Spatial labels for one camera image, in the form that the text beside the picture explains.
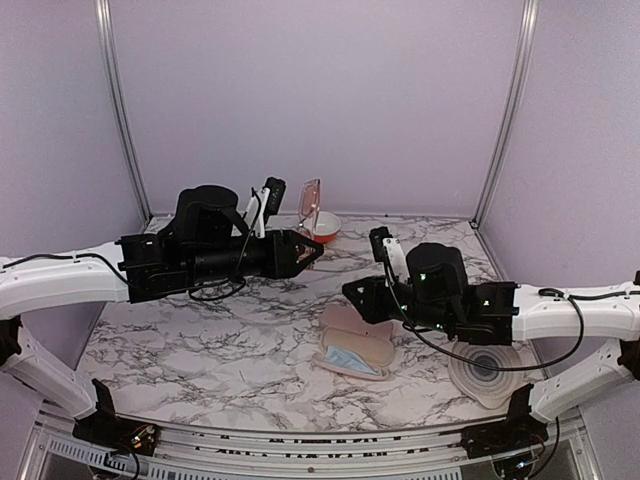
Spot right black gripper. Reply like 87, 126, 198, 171
342, 275, 456, 335

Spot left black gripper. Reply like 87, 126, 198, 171
187, 228, 324, 284

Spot pink soft glasses case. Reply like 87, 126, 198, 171
312, 327, 395, 381

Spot pink transparent sunglasses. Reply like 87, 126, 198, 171
298, 178, 321, 240

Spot pink hard glasses case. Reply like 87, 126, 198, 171
319, 304, 393, 340

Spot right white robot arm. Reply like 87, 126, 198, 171
342, 237, 639, 458

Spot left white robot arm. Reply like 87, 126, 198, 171
1, 177, 324, 455

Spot orange white bowl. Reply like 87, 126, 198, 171
302, 211, 342, 244

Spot grey swirl ceramic plate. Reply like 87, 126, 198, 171
448, 342, 524, 410

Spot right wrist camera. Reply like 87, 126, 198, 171
369, 226, 409, 283

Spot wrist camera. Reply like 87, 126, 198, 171
369, 226, 409, 283
243, 177, 286, 239

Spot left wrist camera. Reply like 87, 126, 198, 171
243, 177, 286, 239

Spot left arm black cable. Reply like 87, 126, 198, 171
0, 187, 266, 302

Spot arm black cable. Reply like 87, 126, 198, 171
0, 187, 266, 302
382, 239, 640, 372

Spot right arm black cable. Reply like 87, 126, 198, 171
382, 239, 640, 372

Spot left aluminium frame post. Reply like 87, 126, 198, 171
95, 0, 152, 224

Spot aluminium frame post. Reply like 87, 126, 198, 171
472, 0, 540, 229
95, 0, 152, 224

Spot front aluminium rail base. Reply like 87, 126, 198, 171
17, 402, 602, 479

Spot right aluminium frame post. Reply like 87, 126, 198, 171
472, 0, 540, 229

